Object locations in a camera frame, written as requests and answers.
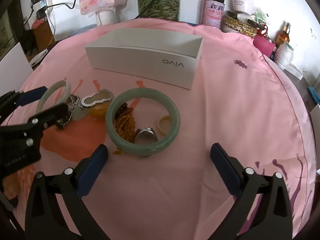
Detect white jade bangle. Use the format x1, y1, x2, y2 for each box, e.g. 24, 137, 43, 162
36, 80, 72, 114

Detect amber orange stone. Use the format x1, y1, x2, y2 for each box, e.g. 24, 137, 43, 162
89, 101, 111, 120

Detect silver framed gourd pendant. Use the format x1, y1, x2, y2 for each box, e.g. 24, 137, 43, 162
81, 89, 114, 108

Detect amber bead bracelet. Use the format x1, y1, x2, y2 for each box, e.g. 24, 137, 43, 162
113, 102, 137, 156

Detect green jade bangle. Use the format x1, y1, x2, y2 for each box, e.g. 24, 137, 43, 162
105, 88, 181, 157

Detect silver metal ring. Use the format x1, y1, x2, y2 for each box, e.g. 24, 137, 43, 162
134, 127, 159, 145

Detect white paper roll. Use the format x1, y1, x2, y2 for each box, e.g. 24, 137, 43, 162
95, 10, 118, 26

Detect pink floral table cloth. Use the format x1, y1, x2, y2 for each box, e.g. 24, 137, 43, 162
14, 19, 316, 239

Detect white vivo cardboard box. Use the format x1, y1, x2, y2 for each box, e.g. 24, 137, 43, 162
85, 28, 203, 89

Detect magenta pink pouch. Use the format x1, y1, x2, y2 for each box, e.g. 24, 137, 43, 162
253, 35, 276, 57

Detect amber perfume bottle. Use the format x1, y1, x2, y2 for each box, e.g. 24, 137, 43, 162
275, 22, 291, 48

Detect pink pen holder can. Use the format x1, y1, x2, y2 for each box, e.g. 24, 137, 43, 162
200, 0, 225, 28

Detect yellow patterned round tin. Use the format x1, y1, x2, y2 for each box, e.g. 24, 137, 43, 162
220, 15, 258, 38

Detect white cream jar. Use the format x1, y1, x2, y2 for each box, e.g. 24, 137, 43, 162
232, 0, 246, 13

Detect black power cable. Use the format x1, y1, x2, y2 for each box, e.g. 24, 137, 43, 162
30, 0, 79, 25

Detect cream yellow ring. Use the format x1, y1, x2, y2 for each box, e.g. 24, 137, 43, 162
157, 115, 173, 137

